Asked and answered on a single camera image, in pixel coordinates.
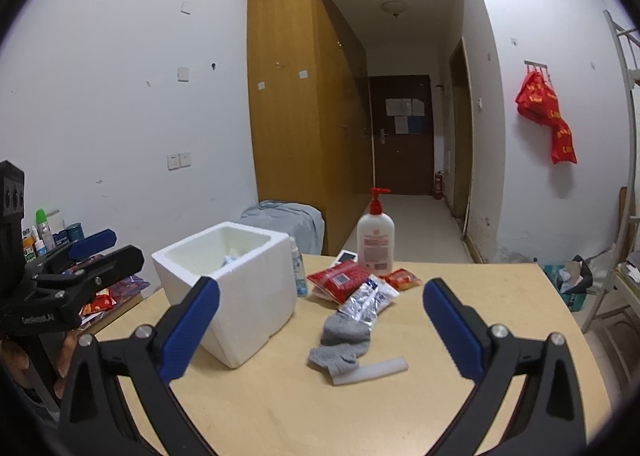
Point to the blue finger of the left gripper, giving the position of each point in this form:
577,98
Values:
80,283
92,242

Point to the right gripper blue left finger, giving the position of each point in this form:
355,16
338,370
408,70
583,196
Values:
95,418

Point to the wooden wardrobe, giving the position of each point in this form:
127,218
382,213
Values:
310,111

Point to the grey sock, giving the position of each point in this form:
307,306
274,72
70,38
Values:
342,343

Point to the red wet wipes pack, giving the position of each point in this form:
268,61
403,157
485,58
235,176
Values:
340,281

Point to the person's left hand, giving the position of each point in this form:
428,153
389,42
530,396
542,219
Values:
16,362

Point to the dark brown entrance door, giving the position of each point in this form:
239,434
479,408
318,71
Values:
402,121

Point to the blue grey cloth heap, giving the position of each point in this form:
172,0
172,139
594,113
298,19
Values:
303,222

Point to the red fire extinguisher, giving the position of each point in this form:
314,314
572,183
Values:
438,185

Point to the ceiling lamp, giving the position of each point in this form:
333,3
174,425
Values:
394,8

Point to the silver blue sachet pack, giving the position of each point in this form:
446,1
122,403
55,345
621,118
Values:
369,300

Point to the white wall switches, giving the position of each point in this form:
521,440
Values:
178,160

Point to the green cap spray bottle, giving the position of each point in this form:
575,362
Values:
44,230

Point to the blue surgical face mask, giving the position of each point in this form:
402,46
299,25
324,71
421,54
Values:
232,256

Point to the white foam tube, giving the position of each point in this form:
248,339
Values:
371,372

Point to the red orange snack bag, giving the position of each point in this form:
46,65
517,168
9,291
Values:
104,301

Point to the dark teal cup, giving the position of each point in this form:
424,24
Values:
75,232

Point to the small clear blue bottle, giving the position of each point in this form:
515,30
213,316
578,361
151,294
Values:
299,269

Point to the white remote control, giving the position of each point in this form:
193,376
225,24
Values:
344,256

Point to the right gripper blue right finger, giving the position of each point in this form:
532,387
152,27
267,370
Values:
548,418

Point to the small red snack packet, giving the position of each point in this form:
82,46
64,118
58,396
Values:
402,280

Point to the side doorway frame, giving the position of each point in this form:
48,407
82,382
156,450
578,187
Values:
461,100

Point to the red hanging bags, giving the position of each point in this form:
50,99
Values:
537,102

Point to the white styrofoam box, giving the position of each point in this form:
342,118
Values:
257,292

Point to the white lotion pump bottle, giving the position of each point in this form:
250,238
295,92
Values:
376,237

